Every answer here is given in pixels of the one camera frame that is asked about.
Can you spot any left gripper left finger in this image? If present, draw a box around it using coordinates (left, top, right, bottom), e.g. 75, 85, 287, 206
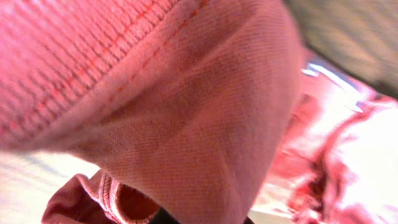
148, 208, 180, 224

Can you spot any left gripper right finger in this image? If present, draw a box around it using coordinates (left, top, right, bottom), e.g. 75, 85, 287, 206
243, 217, 254, 224

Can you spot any red t-shirt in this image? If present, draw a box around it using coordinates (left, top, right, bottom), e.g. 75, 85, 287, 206
1, 0, 397, 223

